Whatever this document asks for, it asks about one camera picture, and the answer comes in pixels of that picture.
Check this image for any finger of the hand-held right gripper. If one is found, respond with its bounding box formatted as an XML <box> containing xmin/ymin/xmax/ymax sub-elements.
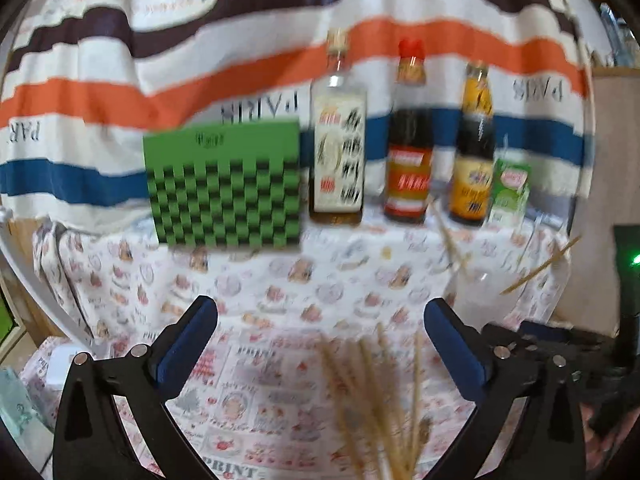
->
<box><xmin>480</xmin><ymin>322</ymin><xmax>621</xmax><ymax>361</ymax></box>

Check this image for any green checkered box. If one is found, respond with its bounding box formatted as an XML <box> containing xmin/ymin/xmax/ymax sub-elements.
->
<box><xmin>142</xmin><ymin>119</ymin><xmax>303</xmax><ymax>251</ymax></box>

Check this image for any red-capped dark sauce bottle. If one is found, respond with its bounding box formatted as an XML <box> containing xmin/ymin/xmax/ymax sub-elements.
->
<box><xmin>384</xmin><ymin>39</ymin><xmax>435</xmax><ymax>225</ymax></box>

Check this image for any striped cloth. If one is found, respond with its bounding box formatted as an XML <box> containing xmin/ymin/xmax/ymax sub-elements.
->
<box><xmin>0</xmin><ymin>0</ymin><xmax>596</xmax><ymax>241</ymax></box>

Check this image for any white metal frame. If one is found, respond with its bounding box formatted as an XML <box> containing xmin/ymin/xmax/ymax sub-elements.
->
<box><xmin>0</xmin><ymin>205</ymin><xmax>86</xmax><ymax>346</ymax></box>

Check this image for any yellow-labelled dark sauce bottle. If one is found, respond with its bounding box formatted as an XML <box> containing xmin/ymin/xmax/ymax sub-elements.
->
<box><xmin>447</xmin><ymin>61</ymin><xmax>496</xmax><ymax>227</ymax></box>

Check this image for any clear glass cup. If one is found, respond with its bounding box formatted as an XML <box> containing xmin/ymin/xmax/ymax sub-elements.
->
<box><xmin>447</xmin><ymin>267</ymin><xmax>518</xmax><ymax>331</ymax></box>

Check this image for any clear bottle with white label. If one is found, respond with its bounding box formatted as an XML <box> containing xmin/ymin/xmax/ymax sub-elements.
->
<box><xmin>309</xmin><ymin>30</ymin><xmax>368</xmax><ymax>226</ymax></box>

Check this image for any wooden chopstick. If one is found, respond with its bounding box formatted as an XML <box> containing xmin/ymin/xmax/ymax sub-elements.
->
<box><xmin>427</xmin><ymin>199</ymin><xmax>473</xmax><ymax>281</ymax></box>
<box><xmin>500</xmin><ymin>235</ymin><xmax>583</xmax><ymax>296</ymax></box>

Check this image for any teal patterned bag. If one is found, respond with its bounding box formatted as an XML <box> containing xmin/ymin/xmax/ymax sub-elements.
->
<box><xmin>0</xmin><ymin>367</ymin><xmax>46</xmax><ymax>431</ymax></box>

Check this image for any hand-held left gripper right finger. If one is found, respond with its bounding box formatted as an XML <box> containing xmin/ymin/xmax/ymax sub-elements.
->
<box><xmin>424</xmin><ymin>297</ymin><xmax>588</xmax><ymax>480</ymax></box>

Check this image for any printed tablecloth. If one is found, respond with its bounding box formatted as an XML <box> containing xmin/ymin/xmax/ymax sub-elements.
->
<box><xmin>20</xmin><ymin>200</ymin><xmax>576</xmax><ymax>480</ymax></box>

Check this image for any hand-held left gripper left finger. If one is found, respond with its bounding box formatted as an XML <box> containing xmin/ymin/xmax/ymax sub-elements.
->
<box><xmin>52</xmin><ymin>296</ymin><xmax>221</xmax><ymax>480</ymax></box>

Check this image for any green drink carton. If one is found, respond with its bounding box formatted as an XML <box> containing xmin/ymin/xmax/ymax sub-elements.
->
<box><xmin>487</xmin><ymin>157</ymin><xmax>532</xmax><ymax>228</ymax></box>

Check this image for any brown wooden board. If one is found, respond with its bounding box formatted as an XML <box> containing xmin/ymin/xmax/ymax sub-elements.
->
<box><xmin>555</xmin><ymin>67</ymin><xmax>640</xmax><ymax>336</ymax></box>

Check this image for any pile of wooden chopsticks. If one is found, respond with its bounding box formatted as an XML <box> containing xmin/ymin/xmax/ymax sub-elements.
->
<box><xmin>317</xmin><ymin>322</ymin><xmax>436</xmax><ymax>480</ymax></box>

